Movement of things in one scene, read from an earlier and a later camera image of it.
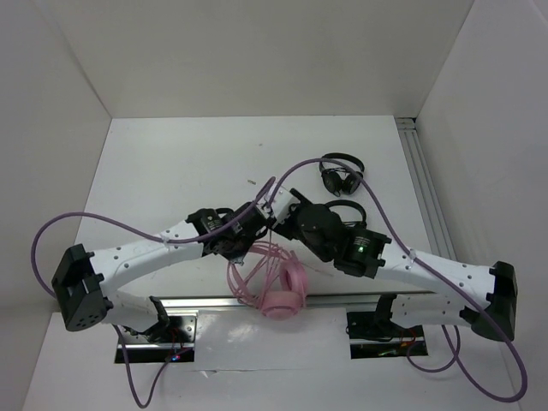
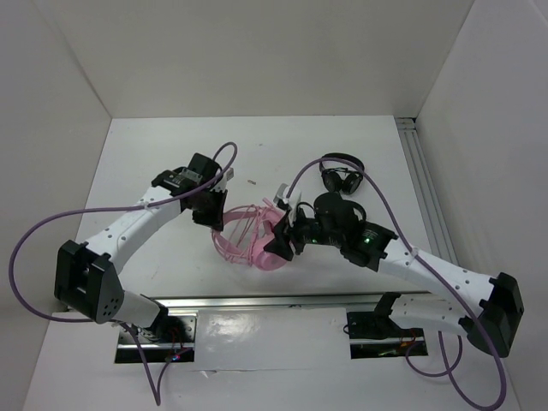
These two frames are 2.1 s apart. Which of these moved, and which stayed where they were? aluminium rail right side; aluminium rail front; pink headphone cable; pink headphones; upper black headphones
Moved: pink headphone cable; pink headphones
Stayed: aluminium rail front; aluminium rail right side; upper black headphones
